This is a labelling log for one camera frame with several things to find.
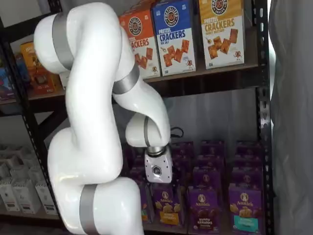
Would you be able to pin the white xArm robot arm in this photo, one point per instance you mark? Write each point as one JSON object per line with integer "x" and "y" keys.
{"x": 93, "y": 98}

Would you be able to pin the white carton box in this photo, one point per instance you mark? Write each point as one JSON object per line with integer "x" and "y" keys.
{"x": 8, "y": 198}
{"x": 47, "y": 199}
{"x": 27, "y": 198}

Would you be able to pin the black metal shelf rack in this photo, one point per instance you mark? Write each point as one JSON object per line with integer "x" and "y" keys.
{"x": 262, "y": 98}
{"x": 29, "y": 127}

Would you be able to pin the blue pretzel crackers box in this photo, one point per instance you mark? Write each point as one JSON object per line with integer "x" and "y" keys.
{"x": 174, "y": 36}

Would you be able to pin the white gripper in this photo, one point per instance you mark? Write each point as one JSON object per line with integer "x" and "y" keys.
{"x": 159, "y": 169}

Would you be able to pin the orange pretzel crackers box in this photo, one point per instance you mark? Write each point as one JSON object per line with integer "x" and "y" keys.
{"x": 144, "y": 36}

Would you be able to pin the orange snack box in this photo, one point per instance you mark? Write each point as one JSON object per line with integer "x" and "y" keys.
{"x": 40, "y": 73}

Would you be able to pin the purple box brown patch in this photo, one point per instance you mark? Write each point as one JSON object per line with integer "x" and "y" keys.
{"x": 205, "y": 210}

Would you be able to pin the blue purple snack package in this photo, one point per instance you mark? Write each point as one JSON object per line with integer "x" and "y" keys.
{"x": 8, "y": 83}

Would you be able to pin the yellow pretzel crackers box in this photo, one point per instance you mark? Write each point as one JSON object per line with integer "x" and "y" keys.
{"x": 222, "y": 36}

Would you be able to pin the purple Annie's snack box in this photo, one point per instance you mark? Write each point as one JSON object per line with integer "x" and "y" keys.
{"x": 212, "y": 147}
{"x": 207, "y": 177}
{"x": 248, "y": 160}
{"x": 182, "y": 149}
{"x": 249, "y": 147}
{"x": 138, "y": 175}
{"x": 210, "y": 160}
{"x": 247, "y": 176}

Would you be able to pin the grey fabric cover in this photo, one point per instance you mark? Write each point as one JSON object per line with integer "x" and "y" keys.
{"x": 291, "y": 110}

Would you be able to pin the purple box teal patch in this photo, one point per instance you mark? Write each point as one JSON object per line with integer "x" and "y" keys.
{"x": 245, "y": 208}

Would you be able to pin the purple box yellow patch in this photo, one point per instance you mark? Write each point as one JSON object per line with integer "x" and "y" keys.
{"x": 167, "y": 208}

